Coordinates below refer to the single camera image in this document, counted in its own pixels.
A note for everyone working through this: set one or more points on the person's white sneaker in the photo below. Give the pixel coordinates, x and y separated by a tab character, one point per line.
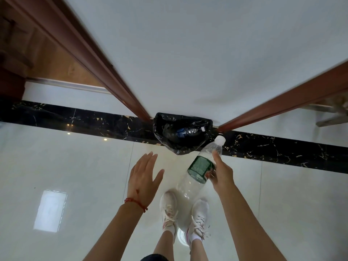
199	217
169	207

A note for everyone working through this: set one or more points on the person's right thumb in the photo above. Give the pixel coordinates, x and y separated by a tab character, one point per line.
216	159

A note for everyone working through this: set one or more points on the black shorts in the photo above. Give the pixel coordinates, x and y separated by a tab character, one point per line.
155	258

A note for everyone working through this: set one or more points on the person's left white sneaker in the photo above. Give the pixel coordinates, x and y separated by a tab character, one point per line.
169	207

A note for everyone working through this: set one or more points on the silver door threshold strip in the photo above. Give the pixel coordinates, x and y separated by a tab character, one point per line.
68	85

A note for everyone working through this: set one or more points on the person's left forearm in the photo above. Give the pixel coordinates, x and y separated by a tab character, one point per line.
119	233

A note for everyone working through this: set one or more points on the person's left white sock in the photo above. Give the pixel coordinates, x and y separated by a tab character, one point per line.
170	230

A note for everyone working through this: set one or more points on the person's leg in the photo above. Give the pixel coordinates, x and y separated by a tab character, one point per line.
198	251
163	246

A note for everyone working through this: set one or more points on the person's left hand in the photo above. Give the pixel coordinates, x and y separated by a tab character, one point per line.
141	182

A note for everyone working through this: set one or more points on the person's right forearm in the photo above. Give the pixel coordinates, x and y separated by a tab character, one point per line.
247	228

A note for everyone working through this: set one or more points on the trash bin with black bag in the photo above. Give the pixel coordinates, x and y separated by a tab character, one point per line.
165	138

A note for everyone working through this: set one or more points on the brown wooden door frame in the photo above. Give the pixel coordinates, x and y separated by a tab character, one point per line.
288	97
89	54

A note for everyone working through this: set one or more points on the clear bottle with green label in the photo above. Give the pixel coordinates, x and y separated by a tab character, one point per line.
196	173

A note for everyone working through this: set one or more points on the dark wooden furniture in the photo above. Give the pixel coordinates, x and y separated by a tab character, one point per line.
12	51

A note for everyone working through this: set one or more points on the light wooden stand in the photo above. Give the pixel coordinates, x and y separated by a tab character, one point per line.
330	111

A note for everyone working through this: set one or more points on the person's left leg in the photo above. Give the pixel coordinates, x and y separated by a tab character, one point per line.
163	246

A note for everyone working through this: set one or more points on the person's white sock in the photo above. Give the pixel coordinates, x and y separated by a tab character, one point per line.
196	237
170	230

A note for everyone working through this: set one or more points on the person's left thumb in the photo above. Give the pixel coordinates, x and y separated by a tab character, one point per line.
160	177

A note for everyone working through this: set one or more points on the person's right leg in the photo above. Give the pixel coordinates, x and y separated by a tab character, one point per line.
198	251

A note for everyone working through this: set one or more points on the plastic bottle with blue label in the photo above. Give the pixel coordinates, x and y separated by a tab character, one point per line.
190	130

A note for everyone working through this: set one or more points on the person's right hand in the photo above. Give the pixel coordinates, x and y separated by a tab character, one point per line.
223	178

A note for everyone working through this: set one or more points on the person's right white sneaker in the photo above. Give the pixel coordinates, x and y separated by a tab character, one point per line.
199	217

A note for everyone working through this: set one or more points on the person's right white sock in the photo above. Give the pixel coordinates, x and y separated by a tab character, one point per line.
196	237

